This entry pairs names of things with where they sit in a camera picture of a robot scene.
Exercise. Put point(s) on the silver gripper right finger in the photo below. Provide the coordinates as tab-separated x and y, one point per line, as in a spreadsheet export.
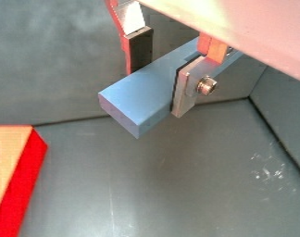
194	79

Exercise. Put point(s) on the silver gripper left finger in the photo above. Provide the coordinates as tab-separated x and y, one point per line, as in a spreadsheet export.
135	34

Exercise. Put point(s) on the blue double-square peg block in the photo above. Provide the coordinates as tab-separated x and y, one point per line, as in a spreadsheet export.
138	100

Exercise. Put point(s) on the red foam shape board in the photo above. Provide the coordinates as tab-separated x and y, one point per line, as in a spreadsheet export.
22	154

